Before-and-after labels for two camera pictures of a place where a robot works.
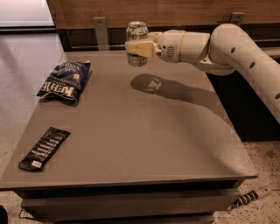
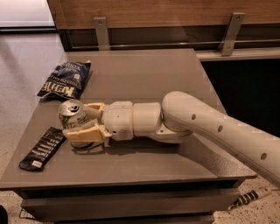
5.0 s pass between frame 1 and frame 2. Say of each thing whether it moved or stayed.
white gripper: moved
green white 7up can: moved
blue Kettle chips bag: stayed
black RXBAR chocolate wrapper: stayed
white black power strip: stayed
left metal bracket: stayed
